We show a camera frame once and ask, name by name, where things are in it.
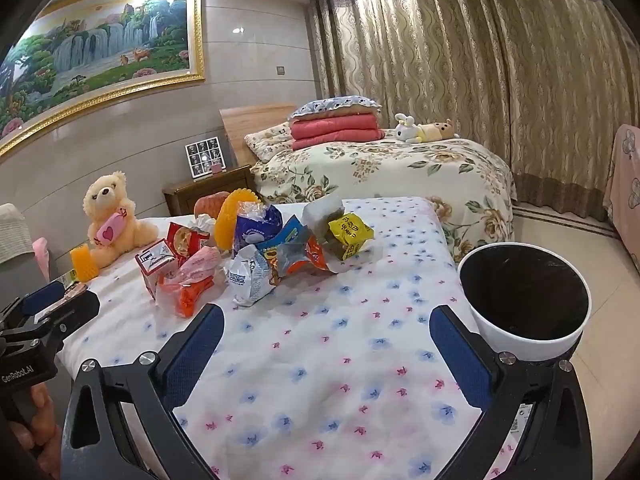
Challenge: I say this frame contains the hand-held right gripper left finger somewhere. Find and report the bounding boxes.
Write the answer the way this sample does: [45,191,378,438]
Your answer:
[60,304,226,480]

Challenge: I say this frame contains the person's left hand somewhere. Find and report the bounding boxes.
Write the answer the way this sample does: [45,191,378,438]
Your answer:
[7,385,65,480]

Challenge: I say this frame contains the floral bed quilt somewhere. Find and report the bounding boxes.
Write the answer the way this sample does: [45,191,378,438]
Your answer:
[250,127,517,262]

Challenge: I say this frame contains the wooden headboard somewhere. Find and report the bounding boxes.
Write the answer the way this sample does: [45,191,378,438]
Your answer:
[220,104,299,167]

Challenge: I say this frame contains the grey white packet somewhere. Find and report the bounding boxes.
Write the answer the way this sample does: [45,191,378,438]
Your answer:
[303,195,346,234]

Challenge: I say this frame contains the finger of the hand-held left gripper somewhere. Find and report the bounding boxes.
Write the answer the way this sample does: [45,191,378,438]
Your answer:
[0,281,67,328]
[27,290,101,343]

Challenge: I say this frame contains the pink plastic wrapper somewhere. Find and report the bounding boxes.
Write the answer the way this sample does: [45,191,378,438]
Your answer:
[160,246,222,286]

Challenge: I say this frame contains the wooden nightstand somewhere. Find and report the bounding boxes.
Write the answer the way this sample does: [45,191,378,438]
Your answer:
[162,165,259,219]

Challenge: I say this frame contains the pink towel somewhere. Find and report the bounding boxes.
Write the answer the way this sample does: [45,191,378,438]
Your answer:
[32,237,51,284]

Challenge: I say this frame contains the yellow brown bear plush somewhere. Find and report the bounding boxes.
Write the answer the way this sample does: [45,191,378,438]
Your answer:
[417,119,461,142]

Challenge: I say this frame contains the yellow spiky ball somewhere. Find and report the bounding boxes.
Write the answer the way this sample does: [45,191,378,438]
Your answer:
[215,188,264,254]

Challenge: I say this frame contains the beige patterned curtain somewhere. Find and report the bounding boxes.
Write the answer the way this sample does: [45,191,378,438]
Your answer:
[307,0,640,222]

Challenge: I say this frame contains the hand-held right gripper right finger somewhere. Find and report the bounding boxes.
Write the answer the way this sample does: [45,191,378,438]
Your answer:
[429,305,593,480]

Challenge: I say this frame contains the black white photo frame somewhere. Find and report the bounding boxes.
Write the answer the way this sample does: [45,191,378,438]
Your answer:
[185,136,227,181]

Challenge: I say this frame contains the white trash bin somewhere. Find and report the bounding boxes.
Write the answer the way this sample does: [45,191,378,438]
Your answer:
[456,242,592,364]

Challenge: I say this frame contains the yellow snack packet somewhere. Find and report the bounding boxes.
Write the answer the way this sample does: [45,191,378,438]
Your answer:
[327,212,375,261]

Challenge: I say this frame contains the red white carton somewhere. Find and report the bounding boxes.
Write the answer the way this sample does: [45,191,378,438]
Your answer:
[135,239,177,302]

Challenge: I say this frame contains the red snack packet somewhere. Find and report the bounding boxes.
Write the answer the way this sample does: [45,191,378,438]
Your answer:
[166,221,214,261]

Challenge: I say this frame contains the white blue packet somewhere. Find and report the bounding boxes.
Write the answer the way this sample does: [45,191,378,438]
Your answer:
[226,245,281,307]

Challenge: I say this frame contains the blue white frilled pillow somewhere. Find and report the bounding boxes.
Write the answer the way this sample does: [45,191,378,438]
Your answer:
[287,95,382,122]

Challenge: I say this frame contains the white bunny plush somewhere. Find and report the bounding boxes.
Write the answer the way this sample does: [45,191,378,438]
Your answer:
[392,113,426,144]

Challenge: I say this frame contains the orange blue foil wrapper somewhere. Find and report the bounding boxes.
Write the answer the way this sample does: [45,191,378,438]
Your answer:
[257,215,346,287]

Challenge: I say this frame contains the grey cloth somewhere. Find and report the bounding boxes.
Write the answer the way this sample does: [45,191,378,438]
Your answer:
[0,203,35,266]

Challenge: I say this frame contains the floral pillow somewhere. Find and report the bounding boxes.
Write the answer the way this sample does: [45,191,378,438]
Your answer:
[244,122,294,164]

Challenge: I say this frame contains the framed landscape painting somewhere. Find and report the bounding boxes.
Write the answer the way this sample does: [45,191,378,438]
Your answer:
[0,0,207,161]

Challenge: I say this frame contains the cream teddy bear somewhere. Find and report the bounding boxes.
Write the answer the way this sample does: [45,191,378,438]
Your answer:
[82,170,160,269]

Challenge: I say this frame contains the clear orange plastic wrapper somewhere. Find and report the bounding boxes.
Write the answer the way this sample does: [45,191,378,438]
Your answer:
[156,275,219,319]

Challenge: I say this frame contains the folded red blankets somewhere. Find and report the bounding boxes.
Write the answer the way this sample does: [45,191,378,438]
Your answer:
[289,112,386,152]

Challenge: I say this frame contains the red apple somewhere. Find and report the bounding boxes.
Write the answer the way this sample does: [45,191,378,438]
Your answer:
[194,191,233,219]

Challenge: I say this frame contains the blue plastic bag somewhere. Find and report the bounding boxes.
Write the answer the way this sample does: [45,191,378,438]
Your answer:
[234,201,285,254]

